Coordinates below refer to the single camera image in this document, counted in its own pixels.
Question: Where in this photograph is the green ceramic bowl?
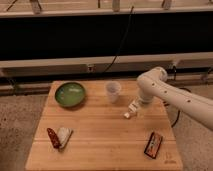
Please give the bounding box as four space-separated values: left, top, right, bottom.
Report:
55 82 86 107

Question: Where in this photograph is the brown snack bar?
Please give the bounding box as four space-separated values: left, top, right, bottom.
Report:
47 128 61 149

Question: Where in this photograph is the black orange candy box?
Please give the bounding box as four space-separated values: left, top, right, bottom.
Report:
144 132 163 159

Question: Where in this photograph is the white plastic bottle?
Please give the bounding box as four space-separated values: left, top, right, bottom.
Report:
124 99 140 119

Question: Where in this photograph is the wooden cutting board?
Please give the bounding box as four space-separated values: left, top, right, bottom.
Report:
25 80 183 171

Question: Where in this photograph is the black hanging cable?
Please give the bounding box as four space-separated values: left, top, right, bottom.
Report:
102 5 135 74

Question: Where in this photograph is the white wrapped snack packet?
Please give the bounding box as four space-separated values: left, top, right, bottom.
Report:
57 127 73 149

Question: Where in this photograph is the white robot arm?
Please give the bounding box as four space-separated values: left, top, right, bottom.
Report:
137 67 213 131

